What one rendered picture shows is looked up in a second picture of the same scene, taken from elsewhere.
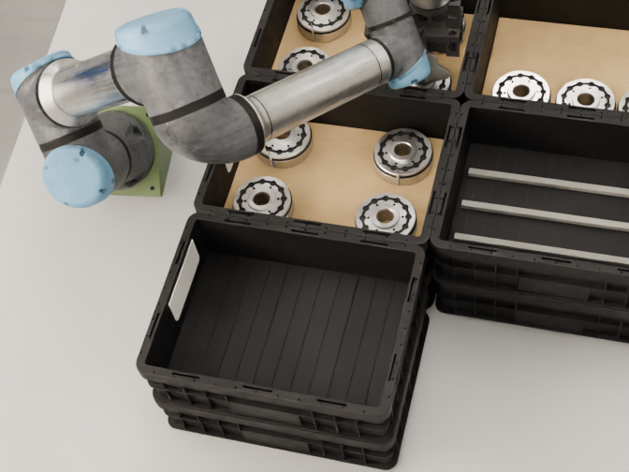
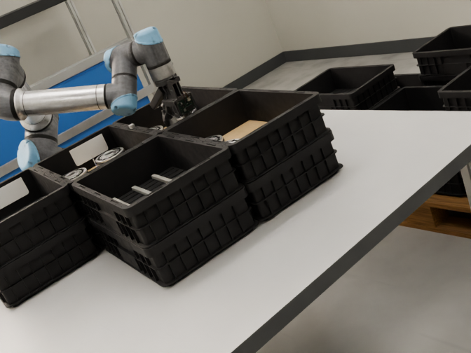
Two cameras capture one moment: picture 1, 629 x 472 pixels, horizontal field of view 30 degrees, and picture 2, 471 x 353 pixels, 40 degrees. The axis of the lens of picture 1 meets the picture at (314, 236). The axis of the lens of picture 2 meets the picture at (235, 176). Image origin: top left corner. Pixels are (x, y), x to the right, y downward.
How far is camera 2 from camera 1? 1.92 m
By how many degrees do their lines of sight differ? 46
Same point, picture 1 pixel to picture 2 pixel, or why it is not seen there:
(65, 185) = (20, 158)
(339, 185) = not seen: hidden behind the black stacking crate
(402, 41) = (115, 85)
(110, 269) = not seen: hidden behind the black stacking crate
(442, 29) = (172, 99)
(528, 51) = (242, 132)
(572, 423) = (89, 312)
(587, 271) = (101, 199)
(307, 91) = (49, 93)
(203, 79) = not seen: outside the picture
